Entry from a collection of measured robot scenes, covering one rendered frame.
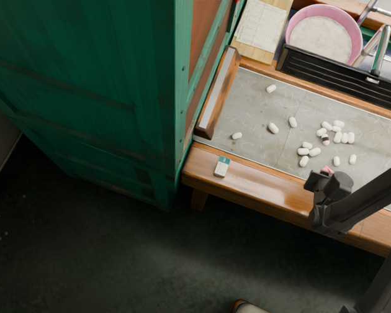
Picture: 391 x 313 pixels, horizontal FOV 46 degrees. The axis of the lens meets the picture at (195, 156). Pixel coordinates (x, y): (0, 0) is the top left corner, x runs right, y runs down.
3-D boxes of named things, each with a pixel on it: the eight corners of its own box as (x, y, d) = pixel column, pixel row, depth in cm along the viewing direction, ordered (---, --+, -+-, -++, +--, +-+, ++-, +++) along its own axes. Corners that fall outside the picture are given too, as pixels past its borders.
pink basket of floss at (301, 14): (365, 70, 166) (376, 58, 157) (299, 95, 162) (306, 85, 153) (332, 9, 172) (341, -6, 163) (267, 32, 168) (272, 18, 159)
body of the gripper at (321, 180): (311, 167, 129) (311, 183, 123) (346, 180, 129) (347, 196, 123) (303, 185, 133) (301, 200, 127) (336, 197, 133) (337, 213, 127)
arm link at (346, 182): (308, 227, 116) (339, 238, 117) (332, 196, 109) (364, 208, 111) (304, 195, 126) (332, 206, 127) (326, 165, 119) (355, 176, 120)
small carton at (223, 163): (224, 177, 144) (224, 176, 142) (213, 174, 145) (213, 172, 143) (230, 160, 146) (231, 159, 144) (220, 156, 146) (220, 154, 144)
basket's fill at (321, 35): (338, 87, 163) (344, 81, 157) (278, 66, 164) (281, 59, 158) (354, 34, 169) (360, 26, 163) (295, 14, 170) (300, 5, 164)
